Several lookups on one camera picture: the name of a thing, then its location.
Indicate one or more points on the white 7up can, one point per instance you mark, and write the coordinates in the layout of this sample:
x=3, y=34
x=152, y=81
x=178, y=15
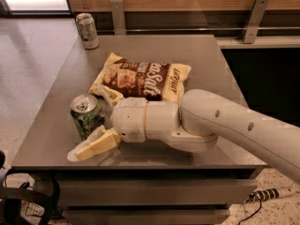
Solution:
x=87, y=30

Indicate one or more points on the black office chair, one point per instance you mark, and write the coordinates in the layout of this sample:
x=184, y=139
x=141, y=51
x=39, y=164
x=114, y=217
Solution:
x=12, y=198

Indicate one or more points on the right metal bracket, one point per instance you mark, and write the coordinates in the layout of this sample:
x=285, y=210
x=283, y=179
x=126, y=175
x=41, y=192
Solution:
x=254, y=19

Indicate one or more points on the lower grey drawer front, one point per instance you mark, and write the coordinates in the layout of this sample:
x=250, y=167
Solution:
x=147, y=217

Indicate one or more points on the brown yellow chip bag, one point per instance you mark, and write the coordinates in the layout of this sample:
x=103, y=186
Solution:
x=153, y=81

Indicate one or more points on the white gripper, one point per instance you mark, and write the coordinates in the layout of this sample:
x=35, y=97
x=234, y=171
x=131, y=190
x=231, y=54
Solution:
x=128, y=120

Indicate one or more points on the upper grey drawer front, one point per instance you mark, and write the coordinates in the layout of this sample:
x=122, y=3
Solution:
x=154, y=192

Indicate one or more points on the green soda can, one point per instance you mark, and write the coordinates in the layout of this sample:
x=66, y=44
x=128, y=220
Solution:
x=87, y=114

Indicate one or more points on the metal bracket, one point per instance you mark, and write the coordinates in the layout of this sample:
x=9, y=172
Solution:
x=118, y=17
x=254, y=19

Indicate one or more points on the white power strip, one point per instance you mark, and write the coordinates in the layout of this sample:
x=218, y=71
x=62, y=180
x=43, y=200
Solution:
x=270, y=194

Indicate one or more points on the grey drawer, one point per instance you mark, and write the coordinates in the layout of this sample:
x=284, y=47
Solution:
x=147, y=217
x=154, y=192

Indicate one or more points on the metal rail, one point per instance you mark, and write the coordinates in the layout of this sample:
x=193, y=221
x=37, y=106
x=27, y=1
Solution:
x=292, y=31

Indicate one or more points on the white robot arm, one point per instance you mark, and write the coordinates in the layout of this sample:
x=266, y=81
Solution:
x=194, y=124

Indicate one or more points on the left metal bracket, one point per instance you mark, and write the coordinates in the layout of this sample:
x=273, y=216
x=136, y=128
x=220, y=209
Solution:
x=118, y=17

